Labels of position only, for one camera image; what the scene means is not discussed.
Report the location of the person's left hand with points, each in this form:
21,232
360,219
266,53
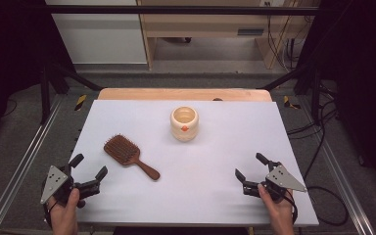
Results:
63,213

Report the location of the cream cup with orange mark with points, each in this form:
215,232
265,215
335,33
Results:
184,129

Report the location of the person's right hand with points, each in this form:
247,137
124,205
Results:
275,210

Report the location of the light wooden desk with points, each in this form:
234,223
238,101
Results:
209,24

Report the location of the black metal stand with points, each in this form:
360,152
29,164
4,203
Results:
315,94
45,98

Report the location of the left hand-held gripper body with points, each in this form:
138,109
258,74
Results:
55,182

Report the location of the wooden board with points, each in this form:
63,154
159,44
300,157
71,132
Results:
176,94

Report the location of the white table board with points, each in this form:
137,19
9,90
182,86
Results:
209,163

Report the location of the brown wooden hairbrush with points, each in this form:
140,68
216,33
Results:
123,151

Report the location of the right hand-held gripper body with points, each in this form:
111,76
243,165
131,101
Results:
282,181

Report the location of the black curtain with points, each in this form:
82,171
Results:
365,81
9,49

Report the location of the black horizontal frame bar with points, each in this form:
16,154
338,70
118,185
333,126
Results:
176,9

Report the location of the aluminium floor rail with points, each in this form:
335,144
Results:
19,169
346,186

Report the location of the yellow black floor tape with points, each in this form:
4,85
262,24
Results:
80,102
289,103

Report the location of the white cabinet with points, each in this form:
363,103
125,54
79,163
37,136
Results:
101,36

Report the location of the person's dark clothing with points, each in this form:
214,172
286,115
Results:
176,231

